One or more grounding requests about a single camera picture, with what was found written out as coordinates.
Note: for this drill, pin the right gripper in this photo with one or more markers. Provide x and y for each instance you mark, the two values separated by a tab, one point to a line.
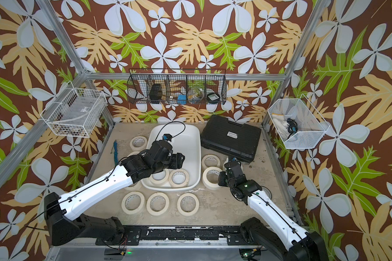
220	180

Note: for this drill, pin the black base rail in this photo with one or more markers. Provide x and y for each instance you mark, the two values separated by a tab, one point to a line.
138	235

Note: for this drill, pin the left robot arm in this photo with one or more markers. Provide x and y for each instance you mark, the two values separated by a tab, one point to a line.
65	214

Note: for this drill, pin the white plastic storage box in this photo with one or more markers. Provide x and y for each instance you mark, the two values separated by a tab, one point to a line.
186	140

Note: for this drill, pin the black plastic tool case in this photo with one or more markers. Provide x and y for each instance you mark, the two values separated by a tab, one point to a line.
235	140

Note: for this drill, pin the black box in basket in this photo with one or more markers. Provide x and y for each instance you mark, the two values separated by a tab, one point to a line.
155	93

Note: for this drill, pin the blue item in basket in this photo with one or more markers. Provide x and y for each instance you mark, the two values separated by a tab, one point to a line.
181	99

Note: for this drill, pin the white mesh basket right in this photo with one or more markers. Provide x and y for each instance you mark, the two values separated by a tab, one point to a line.
298	123

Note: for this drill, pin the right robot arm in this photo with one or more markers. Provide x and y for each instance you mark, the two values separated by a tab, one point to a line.
287	240

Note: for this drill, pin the masking tape roll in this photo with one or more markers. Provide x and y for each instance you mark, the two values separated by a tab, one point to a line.
138	143
133	203
134	153
158	204
159	179
225	162
188	204
210	160
179	178
134	187
210	178

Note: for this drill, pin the white wire basket left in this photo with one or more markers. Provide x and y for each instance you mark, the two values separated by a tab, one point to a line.
75	112

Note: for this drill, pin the black wire basket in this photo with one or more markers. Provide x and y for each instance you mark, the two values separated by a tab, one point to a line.
201	86

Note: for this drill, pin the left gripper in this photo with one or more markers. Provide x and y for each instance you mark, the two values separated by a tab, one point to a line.
177	162

